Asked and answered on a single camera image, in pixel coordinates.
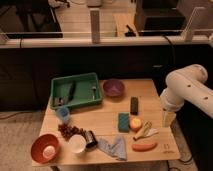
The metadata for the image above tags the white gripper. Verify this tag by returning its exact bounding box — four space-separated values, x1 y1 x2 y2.
160 98 178 127

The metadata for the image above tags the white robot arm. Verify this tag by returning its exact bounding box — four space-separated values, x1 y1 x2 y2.
160 64 213 127

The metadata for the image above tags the purple bowl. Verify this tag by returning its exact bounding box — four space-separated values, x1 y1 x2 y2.
103 79 125 97

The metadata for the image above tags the red bowl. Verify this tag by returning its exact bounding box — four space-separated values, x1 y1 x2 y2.
31 134 60 164

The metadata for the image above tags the yellow banana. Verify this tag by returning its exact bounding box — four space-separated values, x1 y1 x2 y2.
133 121 158 141

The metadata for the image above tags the yellow red apple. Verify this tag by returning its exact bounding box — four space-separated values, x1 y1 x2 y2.
130 117 142 132

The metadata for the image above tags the green sponge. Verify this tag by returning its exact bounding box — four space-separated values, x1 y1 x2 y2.
118 113 129 132

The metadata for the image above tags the orange carrot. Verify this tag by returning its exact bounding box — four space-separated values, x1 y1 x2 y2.
132 143 158 152

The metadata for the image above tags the blue grey cloth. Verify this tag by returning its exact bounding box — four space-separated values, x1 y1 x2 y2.
98 135 127 161

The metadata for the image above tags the metal utensil in tray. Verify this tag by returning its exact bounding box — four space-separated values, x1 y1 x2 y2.
92 86 97 100

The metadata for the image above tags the black metal can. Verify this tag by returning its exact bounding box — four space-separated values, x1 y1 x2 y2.
85 131 98 148

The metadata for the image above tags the white cup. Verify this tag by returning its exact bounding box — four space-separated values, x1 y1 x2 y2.
68 135 86 154

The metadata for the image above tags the dark brush in tray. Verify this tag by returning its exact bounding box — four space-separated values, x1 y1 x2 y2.
67 82 76 102

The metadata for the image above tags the bunch of dark grapes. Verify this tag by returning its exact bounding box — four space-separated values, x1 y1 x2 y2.
58 124 85 141

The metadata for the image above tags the green plastic tray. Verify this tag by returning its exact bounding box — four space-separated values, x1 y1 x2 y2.
50 72 103 110

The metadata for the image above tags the blue plastic cup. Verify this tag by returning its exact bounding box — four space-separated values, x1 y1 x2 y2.
56 106 70 124

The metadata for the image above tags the small grey object in tray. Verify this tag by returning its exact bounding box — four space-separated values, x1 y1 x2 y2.
54 97 64 106

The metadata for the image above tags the white egg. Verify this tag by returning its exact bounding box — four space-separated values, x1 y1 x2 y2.
43 146 55 158

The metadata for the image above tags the white horizontal rail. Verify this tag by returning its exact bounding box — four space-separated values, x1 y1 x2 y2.
0 35 213 49

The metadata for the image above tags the grey upright post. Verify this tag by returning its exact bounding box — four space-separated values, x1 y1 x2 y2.
90 9 100 44

